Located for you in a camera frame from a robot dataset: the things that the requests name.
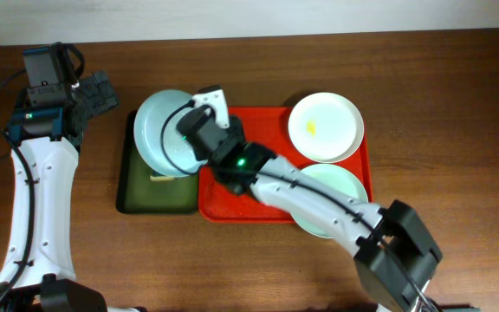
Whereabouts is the light blue plate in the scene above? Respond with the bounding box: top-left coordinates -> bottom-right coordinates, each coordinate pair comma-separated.
133,89 -> 205,177

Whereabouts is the yellow green sponge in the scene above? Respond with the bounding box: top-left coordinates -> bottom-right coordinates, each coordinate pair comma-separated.
150,171 -> 175,182

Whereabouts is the light green plate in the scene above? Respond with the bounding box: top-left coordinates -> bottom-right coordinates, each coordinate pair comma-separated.
292,164 -> 369,238

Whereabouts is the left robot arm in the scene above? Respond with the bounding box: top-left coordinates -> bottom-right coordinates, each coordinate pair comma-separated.
0,71 -> 119,312

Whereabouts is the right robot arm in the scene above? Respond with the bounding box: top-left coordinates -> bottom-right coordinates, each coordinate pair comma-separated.
176,104 -> 443,311

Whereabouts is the red plastic tray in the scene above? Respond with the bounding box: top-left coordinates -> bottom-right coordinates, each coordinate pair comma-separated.
198,107 -> 373,224

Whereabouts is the dark green tray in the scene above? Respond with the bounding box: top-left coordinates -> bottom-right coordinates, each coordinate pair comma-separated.
115,110 -> 198,215

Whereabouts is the white plate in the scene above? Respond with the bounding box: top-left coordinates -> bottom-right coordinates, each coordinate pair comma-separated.
288,92 -> 365,163

